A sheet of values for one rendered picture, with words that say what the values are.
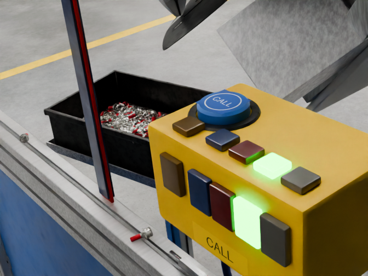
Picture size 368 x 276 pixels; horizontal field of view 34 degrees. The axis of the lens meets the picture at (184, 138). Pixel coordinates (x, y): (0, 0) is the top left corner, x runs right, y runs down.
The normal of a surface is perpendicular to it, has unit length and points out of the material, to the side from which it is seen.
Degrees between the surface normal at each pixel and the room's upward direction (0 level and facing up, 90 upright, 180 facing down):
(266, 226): 90
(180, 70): 0
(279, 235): 90
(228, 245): 90
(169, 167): 90
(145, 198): 0
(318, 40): 55
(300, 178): 0
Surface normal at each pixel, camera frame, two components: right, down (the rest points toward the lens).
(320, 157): -0.10, -0.86
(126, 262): -0.78, 0.37
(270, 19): -0.29, -0.08
